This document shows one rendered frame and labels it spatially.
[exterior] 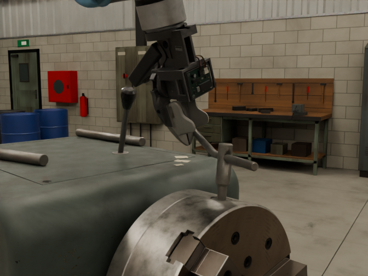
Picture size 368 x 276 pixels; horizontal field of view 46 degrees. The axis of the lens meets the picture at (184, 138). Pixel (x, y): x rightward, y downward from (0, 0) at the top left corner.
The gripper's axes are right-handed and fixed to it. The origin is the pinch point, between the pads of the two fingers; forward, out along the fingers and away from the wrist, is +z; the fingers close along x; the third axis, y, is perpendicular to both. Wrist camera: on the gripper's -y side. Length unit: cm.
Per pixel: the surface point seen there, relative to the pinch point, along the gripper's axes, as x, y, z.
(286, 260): -1.3, 19.0, 19.8
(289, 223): 252, -160, 224
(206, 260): -19.0, 19.8, 6.7
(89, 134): 7.9, -46.5, 7.5
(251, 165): -9.8, 22.3, -2.9
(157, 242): -20.6, 12.7, 5.1
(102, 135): 8.2, -40.5, 7.3
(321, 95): 551, -274, 204
